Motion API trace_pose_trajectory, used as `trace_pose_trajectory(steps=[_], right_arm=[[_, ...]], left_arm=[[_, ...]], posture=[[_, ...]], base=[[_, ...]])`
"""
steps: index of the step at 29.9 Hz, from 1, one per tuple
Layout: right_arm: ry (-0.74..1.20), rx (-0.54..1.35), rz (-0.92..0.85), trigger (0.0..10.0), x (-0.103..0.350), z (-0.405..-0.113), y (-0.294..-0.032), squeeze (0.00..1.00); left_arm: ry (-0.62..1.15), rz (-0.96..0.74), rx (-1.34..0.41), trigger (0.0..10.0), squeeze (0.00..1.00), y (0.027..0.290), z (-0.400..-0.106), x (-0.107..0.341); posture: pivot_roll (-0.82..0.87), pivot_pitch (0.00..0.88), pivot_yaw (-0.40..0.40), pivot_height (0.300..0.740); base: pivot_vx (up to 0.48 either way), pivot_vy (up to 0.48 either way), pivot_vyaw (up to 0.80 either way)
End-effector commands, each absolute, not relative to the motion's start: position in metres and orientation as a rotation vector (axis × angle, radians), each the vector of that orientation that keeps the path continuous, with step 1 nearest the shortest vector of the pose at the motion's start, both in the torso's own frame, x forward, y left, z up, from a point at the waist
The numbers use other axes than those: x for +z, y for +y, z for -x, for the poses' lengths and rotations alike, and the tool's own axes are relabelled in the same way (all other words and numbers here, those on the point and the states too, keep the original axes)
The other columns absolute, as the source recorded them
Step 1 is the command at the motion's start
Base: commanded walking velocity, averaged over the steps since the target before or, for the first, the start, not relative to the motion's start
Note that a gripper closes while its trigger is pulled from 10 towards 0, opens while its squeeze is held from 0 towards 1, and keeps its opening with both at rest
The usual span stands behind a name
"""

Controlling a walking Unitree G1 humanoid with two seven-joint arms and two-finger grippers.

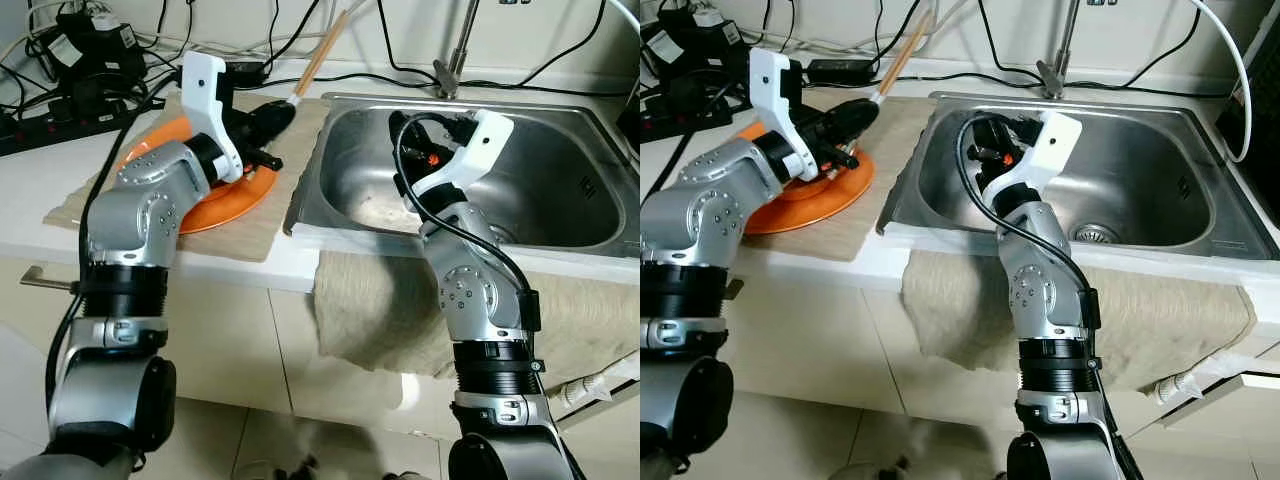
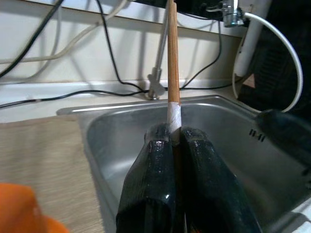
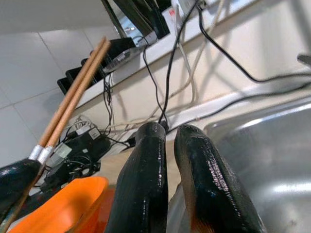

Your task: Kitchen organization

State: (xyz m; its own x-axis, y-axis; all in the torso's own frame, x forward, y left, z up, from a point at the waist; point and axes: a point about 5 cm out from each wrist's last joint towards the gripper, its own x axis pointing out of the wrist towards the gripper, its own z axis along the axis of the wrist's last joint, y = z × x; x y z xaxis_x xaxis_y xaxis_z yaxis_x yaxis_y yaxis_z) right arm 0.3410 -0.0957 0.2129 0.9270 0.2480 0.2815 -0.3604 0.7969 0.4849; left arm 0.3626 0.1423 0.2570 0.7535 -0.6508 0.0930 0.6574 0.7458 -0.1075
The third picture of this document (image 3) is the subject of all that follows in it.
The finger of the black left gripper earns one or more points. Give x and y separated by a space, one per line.
14 184

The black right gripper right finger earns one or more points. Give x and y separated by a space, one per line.
209 194

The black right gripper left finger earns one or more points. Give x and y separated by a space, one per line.
143 189

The orange plastic plate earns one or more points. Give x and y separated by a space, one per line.
103 208

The orange plastic bowl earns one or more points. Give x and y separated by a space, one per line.
60 206

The wooden chopstick with silver end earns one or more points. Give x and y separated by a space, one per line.
79 97
69 97

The steel kitchen faucet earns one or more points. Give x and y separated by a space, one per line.
305 59

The black power strip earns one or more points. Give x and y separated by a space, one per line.
73 174

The stainless steel sink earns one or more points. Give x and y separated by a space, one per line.
267 170

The black charger with white label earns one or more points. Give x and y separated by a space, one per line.
94 148

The black slotted rack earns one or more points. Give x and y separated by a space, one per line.
121 44

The white wall socket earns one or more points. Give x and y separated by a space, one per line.
167 14

